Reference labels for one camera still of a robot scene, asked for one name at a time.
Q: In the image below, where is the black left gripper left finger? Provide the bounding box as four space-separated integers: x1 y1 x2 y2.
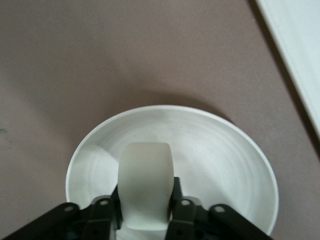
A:
0 186 124 240

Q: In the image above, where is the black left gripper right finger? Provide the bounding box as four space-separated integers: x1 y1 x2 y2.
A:
164 176 274 240

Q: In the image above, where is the round cream plate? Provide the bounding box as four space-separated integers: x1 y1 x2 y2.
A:
65 104 279 238

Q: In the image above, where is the small white bun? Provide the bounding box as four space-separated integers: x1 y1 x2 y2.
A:
116 141 175 229

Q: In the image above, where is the cream rabbit print tray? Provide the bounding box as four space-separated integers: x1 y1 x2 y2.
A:
254 0 320 140

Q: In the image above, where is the brown table cover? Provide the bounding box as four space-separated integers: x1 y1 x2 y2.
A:
0 0 320 240

